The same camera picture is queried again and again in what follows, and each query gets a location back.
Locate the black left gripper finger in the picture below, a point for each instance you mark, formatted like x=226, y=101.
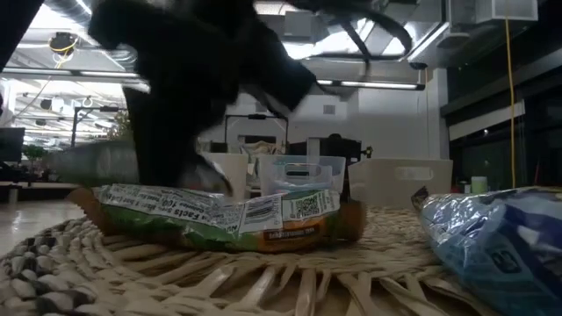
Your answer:
x=162, y=140
x=211, y=173

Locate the blue granola bar wrapper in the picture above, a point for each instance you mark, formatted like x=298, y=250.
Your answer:
x=496, y=250

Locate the green orange snack bag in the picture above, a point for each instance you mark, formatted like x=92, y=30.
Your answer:
x=219, y=219

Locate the black metal stand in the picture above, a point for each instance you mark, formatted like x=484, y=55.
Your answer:
x=88, y=109

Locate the clear plastic bin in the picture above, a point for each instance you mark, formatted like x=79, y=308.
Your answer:
x=303, y=173

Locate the woven straw placemat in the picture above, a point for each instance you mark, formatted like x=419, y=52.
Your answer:
x=219, y=281

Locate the small green plant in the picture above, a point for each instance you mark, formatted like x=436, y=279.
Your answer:
x=34, y=152

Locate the black machine with knob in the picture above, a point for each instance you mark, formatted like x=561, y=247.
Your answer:
x=338, y=149

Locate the dark computer monitor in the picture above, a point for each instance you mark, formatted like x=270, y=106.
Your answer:
x=11, y=144

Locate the pale green cup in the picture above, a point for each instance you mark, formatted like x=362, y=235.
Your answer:
x=479, y=185

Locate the black rectangular frame stand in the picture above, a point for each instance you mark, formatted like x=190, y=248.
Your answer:
x=263, y=117

